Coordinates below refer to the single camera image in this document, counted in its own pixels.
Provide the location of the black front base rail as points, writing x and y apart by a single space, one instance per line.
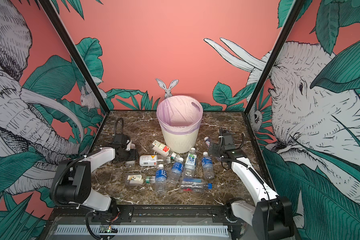
174 213

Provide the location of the blue cap bottle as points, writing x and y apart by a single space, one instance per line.
194 185

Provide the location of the white vented cable duct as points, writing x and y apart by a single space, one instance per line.
129 230

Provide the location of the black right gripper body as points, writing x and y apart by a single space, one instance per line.
217 151

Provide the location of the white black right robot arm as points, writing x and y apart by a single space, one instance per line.
260 191

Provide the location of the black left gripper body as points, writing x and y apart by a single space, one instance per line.
128 155

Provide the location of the purple label Ganten bottle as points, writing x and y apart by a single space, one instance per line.
208 141

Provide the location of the red white label bottle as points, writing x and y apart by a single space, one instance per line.
164 150

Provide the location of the Pocari Sweat blue label bottle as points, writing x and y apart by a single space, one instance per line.
207 165

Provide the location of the green white label bottle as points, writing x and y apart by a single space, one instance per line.
190 164

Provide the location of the black right frame post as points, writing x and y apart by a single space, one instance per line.
285 31

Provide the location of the pink plastic bin liner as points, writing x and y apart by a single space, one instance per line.
180 115

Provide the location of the black left frame post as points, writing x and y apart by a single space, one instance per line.
54 18

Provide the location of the black frame post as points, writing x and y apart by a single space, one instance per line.
54 18
285 31

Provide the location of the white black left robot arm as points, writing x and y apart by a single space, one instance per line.
72 184

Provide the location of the cream label green cap bottle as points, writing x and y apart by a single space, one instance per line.
139 179

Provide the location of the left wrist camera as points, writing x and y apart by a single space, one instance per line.
130 146

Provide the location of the yellow V label bottle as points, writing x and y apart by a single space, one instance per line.
153 160

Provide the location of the white ribbed waste bin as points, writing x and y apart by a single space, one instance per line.
180 143

